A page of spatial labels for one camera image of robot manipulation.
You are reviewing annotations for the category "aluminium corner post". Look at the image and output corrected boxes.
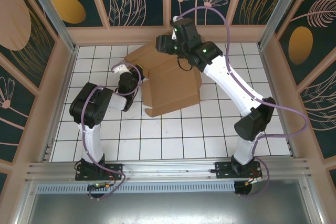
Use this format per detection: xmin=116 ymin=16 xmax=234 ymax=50
xmin=22 ymin=0 xmax=79 ymax=53
xmin=256 ymin=0 xmax=311 ymax=49

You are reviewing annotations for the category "slotted grey cable duct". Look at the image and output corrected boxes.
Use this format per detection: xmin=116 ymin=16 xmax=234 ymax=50
xmin=36 ymin=182 xmax=236 ymax=194

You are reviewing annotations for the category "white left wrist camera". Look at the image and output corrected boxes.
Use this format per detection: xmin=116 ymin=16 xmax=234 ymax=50
xmin=112 ymin=62 xmax=130 ymax=74

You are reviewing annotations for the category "grey metal sheet panel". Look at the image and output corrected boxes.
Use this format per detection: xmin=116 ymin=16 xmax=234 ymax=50
xmin=16 ymin=179 xmax=326 ymax=224

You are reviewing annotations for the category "small left power connector board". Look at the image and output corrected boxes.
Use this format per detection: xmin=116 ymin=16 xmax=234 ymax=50
xmin=87 ymin=183 xmax=111 ymax=191

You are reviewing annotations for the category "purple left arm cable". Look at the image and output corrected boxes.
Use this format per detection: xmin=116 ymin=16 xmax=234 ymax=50
xmin=81 ymin=61 xmax=145 ymax=200

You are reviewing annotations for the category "aluminium frame rail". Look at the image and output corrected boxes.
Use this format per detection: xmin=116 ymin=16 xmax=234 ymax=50
xmin=25 ymin=157 xmax=312 ymax=183

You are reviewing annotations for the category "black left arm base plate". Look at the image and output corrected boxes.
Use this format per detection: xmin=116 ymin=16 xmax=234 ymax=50
xmin=75 ymin=163 xmax=123 ymax=182

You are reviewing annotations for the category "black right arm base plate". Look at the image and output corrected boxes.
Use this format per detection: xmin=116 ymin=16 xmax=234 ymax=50
xmin=214 ymin=161 xmax=263 ymax=180

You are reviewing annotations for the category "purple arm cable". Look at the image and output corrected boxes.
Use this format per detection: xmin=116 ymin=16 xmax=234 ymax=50
xmin=81 ymin=61 xmax=145 ymax=200
xmin=178 ymin=6 xmax=309 ymax=199

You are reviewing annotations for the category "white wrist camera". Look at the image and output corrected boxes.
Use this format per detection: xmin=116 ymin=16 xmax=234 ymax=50
xmin=170 ymin=16 xmax=179 ymax=40
xmin=112 ymin=62 xmax=130 ymax=74

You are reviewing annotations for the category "thin black right gripper cable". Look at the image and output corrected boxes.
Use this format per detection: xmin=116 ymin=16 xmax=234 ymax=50
xmin=176 ymin=56 xmax=194 ymax=72

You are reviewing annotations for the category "small right power connector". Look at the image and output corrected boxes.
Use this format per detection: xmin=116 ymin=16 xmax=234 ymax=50
xmin=245 ymin=176 xmax=263 ymax=186

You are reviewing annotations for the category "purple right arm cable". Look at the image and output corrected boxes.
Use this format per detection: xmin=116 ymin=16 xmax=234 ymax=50
xmin=178 ymin=6 xmax=309 ymax=199

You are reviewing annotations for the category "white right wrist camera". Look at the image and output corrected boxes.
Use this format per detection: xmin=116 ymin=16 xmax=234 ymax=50
xmin=170 ymin=16 xmax=179 ymax=40

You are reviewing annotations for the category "brown cardboard paper box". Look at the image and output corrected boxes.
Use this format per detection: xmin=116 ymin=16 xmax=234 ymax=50
xmin=123 ymin=42 xmax=203 ymax=118

